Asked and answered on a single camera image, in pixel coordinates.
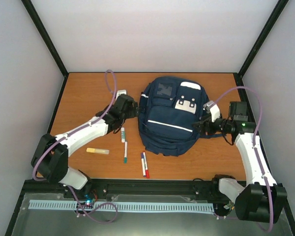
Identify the navy blue student backpack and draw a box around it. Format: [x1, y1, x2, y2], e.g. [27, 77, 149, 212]
[137, 76, 209, 157]

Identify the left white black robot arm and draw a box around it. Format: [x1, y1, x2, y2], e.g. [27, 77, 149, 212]
[31, 94, 139, 198]

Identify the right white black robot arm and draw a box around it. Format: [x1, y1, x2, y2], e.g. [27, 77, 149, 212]
[192, 101, 287, 224]

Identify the green cap glue stick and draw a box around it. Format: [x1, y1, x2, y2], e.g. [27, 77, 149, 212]
[120, 127, 126, 143]

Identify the teal tip white marker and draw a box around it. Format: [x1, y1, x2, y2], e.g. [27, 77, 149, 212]
[123, 141, 128, 164]

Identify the blue purple marker pen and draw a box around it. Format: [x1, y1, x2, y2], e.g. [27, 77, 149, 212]
[141, 153, 146, 177]

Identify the yellow highlighter clear cap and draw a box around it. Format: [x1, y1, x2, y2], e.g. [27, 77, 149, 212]
[86, 147, 110, 155]

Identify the red marker pen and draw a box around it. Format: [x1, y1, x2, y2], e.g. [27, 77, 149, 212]
[143, 151, 150, 178]

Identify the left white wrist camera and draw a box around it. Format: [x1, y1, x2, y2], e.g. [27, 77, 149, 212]
[116, 89, 127, 98]

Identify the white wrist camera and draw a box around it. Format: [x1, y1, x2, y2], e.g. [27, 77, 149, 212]
[203, 100, 221, 122]
[116, 89, 127, 98]

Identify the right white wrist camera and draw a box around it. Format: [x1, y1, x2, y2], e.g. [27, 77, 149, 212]
[203, 100, 221, 122]

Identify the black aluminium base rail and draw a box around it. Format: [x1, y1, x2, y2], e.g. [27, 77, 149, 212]
[22, 178, 235, 203]

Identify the black frame post left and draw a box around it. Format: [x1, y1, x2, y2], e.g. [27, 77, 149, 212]
[21, 0, 69, 77]

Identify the black frame post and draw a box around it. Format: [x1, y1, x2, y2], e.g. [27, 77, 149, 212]
[237, 0, 290, 77]
[21, 0, 69, 77]

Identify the light blue cable duct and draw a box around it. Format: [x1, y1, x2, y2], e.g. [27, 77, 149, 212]
[28, 200, 214, 214]

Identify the black frame post right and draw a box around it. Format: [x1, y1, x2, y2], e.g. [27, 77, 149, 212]
[237, 0, 290, 77]

